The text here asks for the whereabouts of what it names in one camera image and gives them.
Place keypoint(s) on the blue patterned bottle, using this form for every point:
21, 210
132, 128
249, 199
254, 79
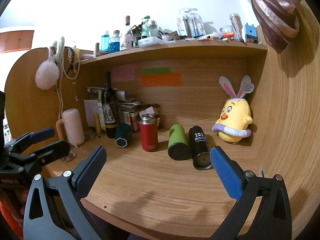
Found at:
114, 42

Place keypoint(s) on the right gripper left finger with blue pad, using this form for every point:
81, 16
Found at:
53, 209

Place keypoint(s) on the white tray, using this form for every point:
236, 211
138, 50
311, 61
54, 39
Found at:
149, 41

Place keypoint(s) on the red thermos cup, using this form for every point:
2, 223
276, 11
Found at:
148, 132

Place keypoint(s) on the brown hat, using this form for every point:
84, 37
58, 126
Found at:
278, 20

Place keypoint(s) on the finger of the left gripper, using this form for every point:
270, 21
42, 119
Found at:
24, 141
44, 155

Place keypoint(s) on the pink sticky note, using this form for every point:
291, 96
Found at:
123, 73

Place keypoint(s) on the dark green hexagonal cup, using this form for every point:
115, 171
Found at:
123, 135

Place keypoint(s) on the teal plastic bottle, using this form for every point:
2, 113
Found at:
105, 41

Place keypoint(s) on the blue pencil sharpener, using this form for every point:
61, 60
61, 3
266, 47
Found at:
250, 34

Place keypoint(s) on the yellow cylindrical stick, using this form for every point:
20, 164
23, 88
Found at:
97, 125

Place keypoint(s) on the stack of books and papers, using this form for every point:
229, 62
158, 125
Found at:
130, 110

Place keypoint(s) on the white fluffy pompom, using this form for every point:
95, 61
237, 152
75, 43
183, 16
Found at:
47, 75

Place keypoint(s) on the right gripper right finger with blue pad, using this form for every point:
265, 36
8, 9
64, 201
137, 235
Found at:
273, 218

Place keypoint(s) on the yellow chick plush toy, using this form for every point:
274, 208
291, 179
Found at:
235, 117

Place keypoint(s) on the clear pen holder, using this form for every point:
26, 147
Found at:
190, 24

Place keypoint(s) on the orange sticky note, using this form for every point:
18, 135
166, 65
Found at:
163, 79

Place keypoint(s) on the pink mug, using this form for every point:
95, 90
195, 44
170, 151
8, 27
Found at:
73, 127

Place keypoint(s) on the black thermos cup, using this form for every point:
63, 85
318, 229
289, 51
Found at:
200, 148

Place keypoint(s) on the white paper note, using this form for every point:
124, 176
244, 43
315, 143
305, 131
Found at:
91, 109

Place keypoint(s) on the green thermos cup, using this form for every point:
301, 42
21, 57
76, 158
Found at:
178, 148

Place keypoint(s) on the dark wine bottle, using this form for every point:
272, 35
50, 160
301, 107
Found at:
110, 107

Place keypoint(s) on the green sticky note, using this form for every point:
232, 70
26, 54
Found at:
157, 70

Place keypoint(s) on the wooden shelf board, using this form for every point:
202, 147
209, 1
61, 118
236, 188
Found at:
181, 50

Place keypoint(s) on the small round mirror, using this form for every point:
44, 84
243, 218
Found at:
69, 157

